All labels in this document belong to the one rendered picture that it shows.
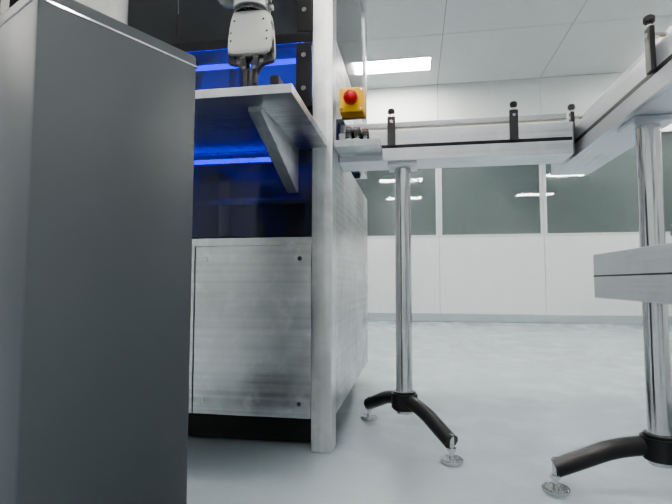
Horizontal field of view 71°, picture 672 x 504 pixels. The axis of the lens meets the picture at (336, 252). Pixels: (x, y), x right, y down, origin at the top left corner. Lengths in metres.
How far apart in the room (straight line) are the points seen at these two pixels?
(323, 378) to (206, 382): 0.35
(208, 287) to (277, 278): 0.21
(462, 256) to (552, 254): 1.03
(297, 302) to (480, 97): 5.28
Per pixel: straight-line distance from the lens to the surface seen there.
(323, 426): 1.40
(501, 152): 1.50
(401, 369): 1.49
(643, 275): 1.23
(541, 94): 6.52
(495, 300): 6.00
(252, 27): 1.17
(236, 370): 1.44
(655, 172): 1.28
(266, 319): 1.39
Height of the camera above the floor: 0.47
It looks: 4 degrees up
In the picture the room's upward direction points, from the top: straight up
